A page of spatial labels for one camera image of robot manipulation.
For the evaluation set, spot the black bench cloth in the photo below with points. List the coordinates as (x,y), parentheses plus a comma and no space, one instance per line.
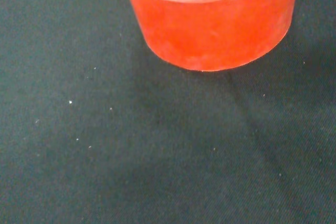
(131,142)

